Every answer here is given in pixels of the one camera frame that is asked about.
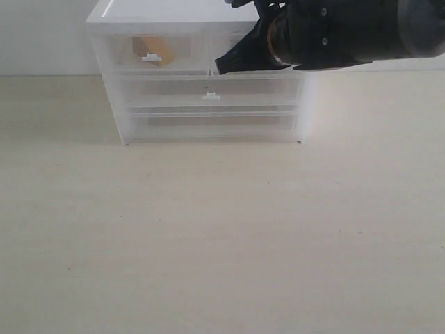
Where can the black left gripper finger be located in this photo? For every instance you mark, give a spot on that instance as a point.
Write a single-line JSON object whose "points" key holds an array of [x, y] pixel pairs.
{"points": [[250, 54]]}

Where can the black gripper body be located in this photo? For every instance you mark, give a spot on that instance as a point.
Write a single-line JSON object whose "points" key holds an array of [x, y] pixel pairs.
{"points": [[274, 22]]}

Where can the brown cardboard box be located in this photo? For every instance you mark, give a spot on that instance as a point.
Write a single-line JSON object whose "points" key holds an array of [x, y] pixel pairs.
{"points": [[152, 49]]}

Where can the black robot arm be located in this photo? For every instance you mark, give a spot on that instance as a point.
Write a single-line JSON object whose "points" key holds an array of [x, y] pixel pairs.
{"points": [[316, 35]]}

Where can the clear middle wide drawer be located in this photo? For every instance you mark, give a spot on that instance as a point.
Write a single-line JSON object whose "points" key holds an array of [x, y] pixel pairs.
{"points": [[138, 91]]}

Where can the clear wide drawer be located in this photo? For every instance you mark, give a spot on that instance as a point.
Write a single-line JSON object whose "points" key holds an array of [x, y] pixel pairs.
{"points": [[270, 123], [138, 91]]}

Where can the clear bottom wide drawer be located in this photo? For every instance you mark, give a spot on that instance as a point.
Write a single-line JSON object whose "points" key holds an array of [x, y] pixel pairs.
{"points": [[270, 123]]}

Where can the white plastic drawer cabinet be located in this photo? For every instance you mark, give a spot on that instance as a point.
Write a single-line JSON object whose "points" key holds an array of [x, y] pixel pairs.
{"points": [[177, 18]]}

